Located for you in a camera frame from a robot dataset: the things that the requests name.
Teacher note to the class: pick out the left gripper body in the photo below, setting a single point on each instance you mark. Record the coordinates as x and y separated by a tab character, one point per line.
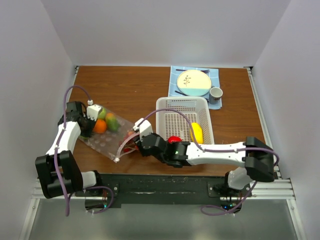
89	124

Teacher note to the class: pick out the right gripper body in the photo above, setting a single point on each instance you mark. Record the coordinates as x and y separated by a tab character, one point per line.
143	151

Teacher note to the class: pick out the orange fake fruit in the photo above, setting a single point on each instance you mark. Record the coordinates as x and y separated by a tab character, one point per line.
100	126

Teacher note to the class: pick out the green fake apple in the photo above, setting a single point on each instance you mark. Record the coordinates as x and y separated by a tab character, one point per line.
102	114

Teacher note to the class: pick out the red fake apple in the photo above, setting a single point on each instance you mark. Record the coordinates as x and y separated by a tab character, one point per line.
174	139

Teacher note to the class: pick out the clear zip top bag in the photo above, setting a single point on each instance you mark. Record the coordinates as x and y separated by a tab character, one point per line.
109	143

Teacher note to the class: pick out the orange green fake mango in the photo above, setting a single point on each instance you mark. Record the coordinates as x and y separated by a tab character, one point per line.
111	122

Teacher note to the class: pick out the white plastic basket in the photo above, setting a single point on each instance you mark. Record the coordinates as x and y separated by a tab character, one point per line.
173	122

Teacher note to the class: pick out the yellow fake lemon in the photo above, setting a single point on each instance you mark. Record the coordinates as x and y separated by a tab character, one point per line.
196	133

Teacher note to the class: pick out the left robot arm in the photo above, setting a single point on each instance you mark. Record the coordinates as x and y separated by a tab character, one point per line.
58	165

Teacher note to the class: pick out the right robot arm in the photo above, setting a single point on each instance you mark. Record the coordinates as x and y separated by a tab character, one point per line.
254	160

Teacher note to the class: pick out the blue checkered cloth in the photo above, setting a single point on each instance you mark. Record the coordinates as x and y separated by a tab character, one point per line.
173	90

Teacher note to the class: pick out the cream and blue plate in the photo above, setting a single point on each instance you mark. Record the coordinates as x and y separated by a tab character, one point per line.
194	83

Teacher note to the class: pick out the small white cup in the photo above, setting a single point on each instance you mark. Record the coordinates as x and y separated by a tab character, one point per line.
215	95

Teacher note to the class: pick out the purple plastic fork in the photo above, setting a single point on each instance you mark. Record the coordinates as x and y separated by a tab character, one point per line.
206	71

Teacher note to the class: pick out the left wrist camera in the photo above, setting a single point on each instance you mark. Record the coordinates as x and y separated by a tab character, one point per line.
93	110

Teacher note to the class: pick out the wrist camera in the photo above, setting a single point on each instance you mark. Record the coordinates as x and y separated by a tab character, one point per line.
93	110
143	127

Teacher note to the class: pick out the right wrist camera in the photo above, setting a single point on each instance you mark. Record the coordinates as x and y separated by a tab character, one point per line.
143	127

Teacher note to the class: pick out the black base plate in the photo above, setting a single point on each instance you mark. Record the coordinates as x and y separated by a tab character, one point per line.
162	190

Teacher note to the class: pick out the aluminium frame rail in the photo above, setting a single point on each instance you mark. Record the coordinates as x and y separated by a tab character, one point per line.
280	189

